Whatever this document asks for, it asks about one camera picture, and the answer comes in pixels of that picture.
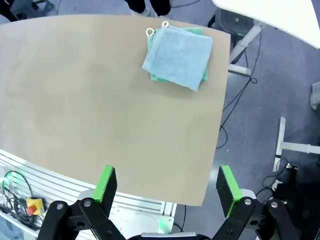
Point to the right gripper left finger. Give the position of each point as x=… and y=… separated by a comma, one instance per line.
x=105, y=192

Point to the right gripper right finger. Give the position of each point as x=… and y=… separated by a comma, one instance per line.
x=226, y=192

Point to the green towel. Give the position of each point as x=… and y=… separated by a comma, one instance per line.
x=156, y=77

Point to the pale blue towel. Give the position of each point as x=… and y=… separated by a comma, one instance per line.
x=177, y=57

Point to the yellow emergency stop button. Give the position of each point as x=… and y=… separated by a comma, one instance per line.
x=35, y=206

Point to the white table leg base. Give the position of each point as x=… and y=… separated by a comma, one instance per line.
x=281, y=145

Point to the black equipment box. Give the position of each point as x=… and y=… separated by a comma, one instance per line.
x=300, y=195

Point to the grey shoe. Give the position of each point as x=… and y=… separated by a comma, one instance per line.
x=315, y=95

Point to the white table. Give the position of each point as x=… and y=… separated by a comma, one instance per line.
x=275, y=15

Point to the dark grey stool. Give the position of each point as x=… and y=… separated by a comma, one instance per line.
x=25, y=5

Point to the white aluminium frame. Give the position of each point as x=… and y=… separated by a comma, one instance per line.
x=62, y=180

